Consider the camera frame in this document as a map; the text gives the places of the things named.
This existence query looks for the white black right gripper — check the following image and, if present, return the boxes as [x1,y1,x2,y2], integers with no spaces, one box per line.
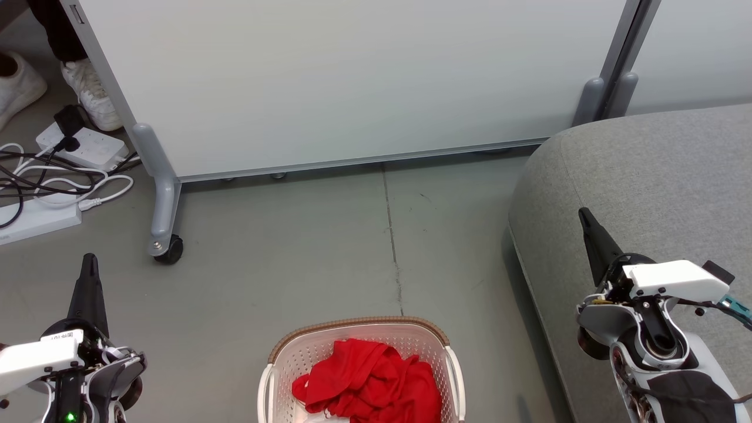
[578,207,731,306]

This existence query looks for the white power strip with plugs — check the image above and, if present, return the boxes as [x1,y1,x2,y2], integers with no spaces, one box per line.
[35,125,130,171]

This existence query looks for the black caster wheel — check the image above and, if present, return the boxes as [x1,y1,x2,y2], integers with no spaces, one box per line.
[154,235,184,265]

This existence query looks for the white laundry basket brown rim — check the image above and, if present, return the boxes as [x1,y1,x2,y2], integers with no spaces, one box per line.
[257,316,466,423]

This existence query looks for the black cable bundle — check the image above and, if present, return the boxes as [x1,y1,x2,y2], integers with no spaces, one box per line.
[0,148,142,230]

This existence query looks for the white sneaker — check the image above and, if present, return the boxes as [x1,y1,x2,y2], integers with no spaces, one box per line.
[0,52,48,131]
[61,59,124,132]

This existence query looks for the narrow white partition panel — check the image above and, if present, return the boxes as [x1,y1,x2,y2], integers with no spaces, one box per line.
[605,0,752,118]

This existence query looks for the black power adapter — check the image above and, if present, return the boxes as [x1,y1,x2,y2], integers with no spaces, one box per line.
[54,105,86,139]

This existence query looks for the black cable with teal connector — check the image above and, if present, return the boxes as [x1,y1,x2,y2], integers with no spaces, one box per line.
[670,296,752,330]

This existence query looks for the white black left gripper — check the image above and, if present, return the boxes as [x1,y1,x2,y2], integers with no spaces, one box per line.
[0,253,118,423]

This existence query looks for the long white power strip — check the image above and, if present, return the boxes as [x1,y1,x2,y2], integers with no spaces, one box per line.
[0,200,83,246]

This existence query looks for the white cable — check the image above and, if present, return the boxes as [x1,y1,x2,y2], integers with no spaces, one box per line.
[0,143,135,211]

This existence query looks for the grey partition leg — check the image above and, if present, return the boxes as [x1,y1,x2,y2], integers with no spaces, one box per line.
[130,122,184,258]
[573,76,606,127]
[608,72,639,118]

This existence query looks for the large white partition panel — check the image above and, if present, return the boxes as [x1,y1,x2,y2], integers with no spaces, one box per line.
[59,0,641,183]

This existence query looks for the grey fabric sofa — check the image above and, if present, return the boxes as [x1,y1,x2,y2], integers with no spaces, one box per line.
[508,103,752,423]

